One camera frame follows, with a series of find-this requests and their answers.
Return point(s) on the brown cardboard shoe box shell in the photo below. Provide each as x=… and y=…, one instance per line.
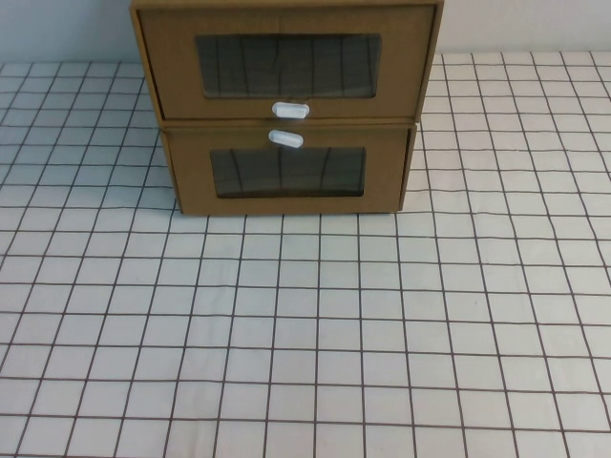
x=411, y=167
x=286, y=4

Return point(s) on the white checked tablecloth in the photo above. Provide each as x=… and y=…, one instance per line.
x=286, y=334

